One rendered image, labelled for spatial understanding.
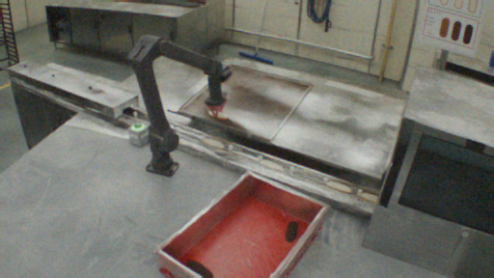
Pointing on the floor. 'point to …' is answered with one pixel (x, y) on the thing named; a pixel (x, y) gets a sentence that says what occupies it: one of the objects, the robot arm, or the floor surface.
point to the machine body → (45, 108)
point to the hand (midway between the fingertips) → (217, 113)
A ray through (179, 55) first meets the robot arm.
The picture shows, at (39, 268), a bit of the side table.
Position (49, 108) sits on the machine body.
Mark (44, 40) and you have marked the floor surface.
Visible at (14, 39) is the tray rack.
